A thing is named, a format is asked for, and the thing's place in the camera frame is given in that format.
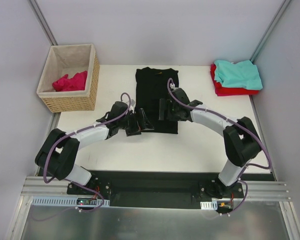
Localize black t shirt with flower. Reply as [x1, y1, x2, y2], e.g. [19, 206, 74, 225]
[135, 67, 179, 134]

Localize red t shirt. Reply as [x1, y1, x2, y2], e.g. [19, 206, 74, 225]
[210, 63, 259, 97]

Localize teal t shirt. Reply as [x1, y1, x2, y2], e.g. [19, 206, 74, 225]
[214, 60, 263, 91]

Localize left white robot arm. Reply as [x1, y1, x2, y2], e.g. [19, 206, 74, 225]
[35, 101, 154, 195]

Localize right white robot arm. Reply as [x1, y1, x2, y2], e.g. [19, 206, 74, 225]
[158, 88, 262, 199]

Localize magenta t shirt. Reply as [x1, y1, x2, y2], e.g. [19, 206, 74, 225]
[52, 71, 88, 92]

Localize wicker basket with liner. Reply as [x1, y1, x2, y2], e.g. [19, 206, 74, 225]
[36, 44, 100, 113]

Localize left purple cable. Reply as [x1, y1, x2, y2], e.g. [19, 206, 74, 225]
[31, 92, 133, 222]

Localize purple cable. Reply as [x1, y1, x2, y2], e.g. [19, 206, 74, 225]
[31, 92, 133, 222]
[166, 77, 273, 218]

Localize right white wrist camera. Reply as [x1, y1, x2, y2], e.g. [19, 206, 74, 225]
[169, 83, 177, 91]

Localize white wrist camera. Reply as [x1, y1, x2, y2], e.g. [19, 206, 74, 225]
[169, 83, 177, 91]
[130, 99, 136, 108]

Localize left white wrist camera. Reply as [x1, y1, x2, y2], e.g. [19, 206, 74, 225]
[130, 99, 136, 108]

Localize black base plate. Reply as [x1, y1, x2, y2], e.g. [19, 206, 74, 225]
[66, 169, 250, 208]

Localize left grey cable duct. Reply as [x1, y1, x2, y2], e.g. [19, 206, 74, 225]
[32, 196, 110, 208]

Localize grey cable duct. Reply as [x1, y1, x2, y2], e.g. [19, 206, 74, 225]
[200, 199, 235, 211]
[32, 196, 110, 208]

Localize right grey cable duct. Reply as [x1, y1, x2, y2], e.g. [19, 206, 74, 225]
[200, 199, 235, 211]

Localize aluminium rail frame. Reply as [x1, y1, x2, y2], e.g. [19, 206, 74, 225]
[21, 176, 293, 202]

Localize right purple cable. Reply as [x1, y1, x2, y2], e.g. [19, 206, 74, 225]
[166, 77, 273, 218]

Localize left corner aluminium post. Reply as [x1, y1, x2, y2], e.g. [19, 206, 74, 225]
[27, 0, 58, 46]

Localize corner aluminium post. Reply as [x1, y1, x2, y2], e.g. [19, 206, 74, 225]
[27, 0, 58, 46]
[250, 0, 293, 63]

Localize right corner aluminium post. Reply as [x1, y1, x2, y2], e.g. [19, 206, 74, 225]
[250, 0, 293, 63]

